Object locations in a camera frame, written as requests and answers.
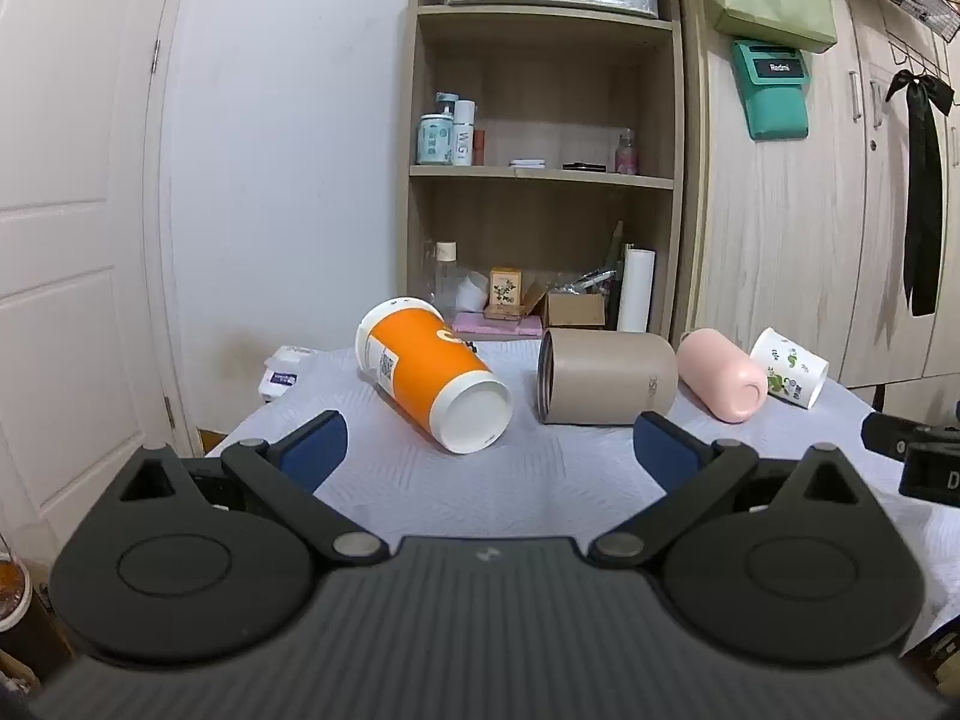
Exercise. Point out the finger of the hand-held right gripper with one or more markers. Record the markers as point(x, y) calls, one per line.
point(883, 436)

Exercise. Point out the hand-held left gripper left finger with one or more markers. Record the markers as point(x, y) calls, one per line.
point(319, 448)

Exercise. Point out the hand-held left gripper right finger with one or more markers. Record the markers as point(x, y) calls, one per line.
point(664, 451)

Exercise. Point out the tan tumbler cup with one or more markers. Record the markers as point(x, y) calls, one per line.
point(607, 379)

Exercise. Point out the pink cup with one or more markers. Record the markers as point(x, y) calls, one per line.
point(720, 375)

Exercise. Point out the white floral cup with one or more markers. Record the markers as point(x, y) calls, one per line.
point(791, 371)

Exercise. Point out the orange and white paper cup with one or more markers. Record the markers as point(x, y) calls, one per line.
point(424, 367)

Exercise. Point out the small white box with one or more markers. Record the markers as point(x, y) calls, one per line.
point(283, 375)

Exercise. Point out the white quilted table cloth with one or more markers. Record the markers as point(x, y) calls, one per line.
point(525, 480)

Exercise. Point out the white paper roll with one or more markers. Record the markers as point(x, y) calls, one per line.
point(636, 291)

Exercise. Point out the open cardboard box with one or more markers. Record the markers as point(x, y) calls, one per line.
point(574, 309)

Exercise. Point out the wooden wardrobe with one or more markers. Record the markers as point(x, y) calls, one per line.
point(825, 240)

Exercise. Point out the pink flat box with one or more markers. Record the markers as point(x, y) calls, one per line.
point(495, 324)

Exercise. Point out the clear bottle with white cap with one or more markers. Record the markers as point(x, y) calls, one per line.
point(445, 277)

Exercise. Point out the white crumpled paper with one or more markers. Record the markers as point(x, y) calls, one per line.
point(472, 294)

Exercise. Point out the floral printed box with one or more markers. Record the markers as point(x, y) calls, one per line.
point(505, 292)

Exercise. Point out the black ribbon bow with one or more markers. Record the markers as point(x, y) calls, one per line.
point(922, 187)

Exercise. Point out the black flat case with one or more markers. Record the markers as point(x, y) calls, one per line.
point(583, 166)

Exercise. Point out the pink bottle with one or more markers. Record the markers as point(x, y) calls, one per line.
point(626, 156)

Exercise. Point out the white flat case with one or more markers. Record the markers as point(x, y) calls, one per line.
point(527, 163)

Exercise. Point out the white door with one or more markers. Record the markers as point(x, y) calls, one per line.
point(67, 240)

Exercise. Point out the orange drink container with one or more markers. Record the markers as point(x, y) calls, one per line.
point(11, 589)

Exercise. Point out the small brown bottle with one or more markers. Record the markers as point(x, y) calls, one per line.
point(480, 146)

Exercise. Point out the white tube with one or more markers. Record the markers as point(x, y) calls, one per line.
point(464, 135)

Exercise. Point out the teal box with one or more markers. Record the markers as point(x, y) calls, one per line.
point(772, 101)

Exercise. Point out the wooden shelf unit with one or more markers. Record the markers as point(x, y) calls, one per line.
point(544, 90)

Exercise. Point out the green cushion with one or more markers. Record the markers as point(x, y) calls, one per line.
point(772, 0)

